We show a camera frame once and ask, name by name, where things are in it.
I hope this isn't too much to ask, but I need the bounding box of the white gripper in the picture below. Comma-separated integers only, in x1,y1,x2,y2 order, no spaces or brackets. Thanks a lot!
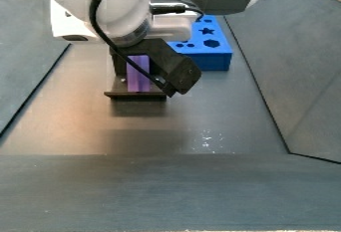
52,1,196,47

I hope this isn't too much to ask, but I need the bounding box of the purple star-shaped bar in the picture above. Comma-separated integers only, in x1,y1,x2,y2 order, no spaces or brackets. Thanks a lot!
127,55,151,93

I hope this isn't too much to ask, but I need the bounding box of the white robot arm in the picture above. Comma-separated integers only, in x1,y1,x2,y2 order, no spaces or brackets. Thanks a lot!
54,0,195,47

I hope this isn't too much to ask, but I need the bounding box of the blue foam shape board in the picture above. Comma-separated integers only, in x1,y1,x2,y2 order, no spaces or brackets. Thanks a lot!
168,15,232,71

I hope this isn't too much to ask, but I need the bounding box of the black camera cable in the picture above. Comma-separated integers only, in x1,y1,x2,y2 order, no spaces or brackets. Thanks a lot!
88,0,205,93

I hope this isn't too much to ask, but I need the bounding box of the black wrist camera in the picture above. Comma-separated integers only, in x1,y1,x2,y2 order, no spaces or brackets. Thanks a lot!
109,39,200,98

